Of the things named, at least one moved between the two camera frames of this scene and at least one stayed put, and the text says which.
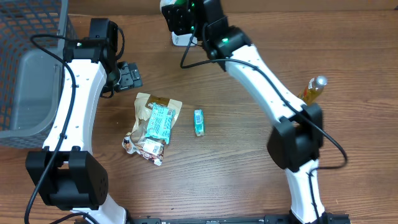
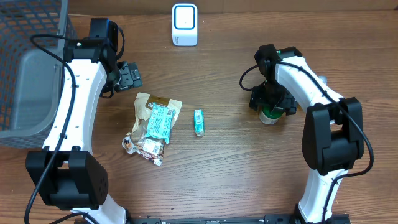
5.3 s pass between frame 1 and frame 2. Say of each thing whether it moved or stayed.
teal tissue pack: stayed
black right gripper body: moved
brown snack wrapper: stayed
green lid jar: moved
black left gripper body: stayed
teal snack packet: stayed
